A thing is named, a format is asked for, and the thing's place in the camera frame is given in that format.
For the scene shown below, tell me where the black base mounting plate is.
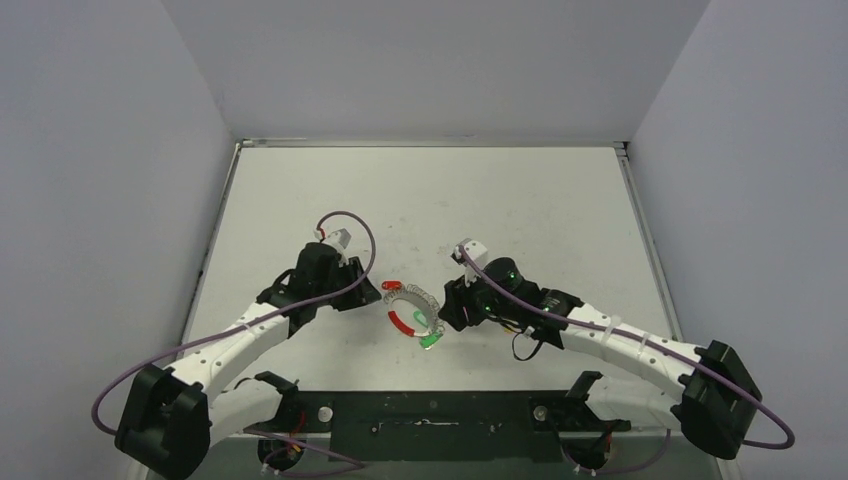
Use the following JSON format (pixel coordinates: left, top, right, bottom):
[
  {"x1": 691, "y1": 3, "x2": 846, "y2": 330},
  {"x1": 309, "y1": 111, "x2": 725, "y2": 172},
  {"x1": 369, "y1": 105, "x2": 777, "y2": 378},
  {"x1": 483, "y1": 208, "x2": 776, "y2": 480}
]
[{"x1": 264, "y1": 390, "x2": 631, "y2": 463}]

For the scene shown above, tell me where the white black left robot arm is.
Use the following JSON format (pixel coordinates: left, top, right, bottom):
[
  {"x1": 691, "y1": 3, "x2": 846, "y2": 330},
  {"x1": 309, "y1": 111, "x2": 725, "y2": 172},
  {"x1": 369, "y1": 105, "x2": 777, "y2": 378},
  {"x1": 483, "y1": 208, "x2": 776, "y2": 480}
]
[{"x1": 114, "y1": 242, "x2": 382, "y2": 479}]

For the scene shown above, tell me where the metal keyring with red grip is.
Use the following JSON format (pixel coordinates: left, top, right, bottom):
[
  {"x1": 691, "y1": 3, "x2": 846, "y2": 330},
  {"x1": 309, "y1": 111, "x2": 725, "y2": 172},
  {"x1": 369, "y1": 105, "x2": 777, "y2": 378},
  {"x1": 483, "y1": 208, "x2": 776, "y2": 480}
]
[{"x1": 383, "y1": 283, "x2": 441, "y2": 340}]

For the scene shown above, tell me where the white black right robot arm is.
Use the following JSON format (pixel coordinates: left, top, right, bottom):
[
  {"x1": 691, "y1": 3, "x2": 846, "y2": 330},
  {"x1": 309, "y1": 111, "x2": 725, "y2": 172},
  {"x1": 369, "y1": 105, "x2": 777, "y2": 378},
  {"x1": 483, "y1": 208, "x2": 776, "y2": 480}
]
[{"x1": 438, "y1": 257, "x2": 762, "y2": 460}]

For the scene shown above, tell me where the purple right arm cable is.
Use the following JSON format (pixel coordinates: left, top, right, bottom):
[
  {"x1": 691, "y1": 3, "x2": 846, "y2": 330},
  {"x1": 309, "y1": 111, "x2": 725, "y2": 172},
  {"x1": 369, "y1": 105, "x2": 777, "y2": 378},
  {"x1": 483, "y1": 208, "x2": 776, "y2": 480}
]
[{"x1": 457, "y1": 245, "x2": 796, "y2": 477}]

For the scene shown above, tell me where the key with green tag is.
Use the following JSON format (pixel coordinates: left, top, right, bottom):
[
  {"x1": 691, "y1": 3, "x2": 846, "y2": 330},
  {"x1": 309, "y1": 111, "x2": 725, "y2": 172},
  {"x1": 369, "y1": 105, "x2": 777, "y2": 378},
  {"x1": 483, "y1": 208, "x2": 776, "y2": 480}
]
[{"x1": 413, "y1": 310, "x2": 444, "y2": 350}]

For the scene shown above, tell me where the aluminium table frame rail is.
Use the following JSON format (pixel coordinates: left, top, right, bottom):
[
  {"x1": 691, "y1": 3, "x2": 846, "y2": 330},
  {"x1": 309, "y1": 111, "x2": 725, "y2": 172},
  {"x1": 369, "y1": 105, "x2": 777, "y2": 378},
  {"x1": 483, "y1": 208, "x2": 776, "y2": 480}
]
[{"x1": 613, "y1": 142, "x2": 684, "y2": 340}]

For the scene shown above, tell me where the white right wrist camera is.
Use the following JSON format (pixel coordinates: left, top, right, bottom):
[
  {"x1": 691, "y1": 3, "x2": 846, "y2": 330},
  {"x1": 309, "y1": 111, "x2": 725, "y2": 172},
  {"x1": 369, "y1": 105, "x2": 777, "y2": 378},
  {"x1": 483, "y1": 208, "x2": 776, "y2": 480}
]
[{"x1": 451, "y1": 238, "x2": 489, "y2": 286}]

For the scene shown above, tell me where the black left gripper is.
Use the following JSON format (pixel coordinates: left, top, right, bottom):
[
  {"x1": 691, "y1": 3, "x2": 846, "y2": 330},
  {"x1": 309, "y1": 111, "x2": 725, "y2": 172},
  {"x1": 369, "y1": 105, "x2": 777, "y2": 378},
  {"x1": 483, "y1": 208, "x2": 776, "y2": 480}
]
[{"x1": 315, "y1": 257, "x2": 380, "y2": 311}]

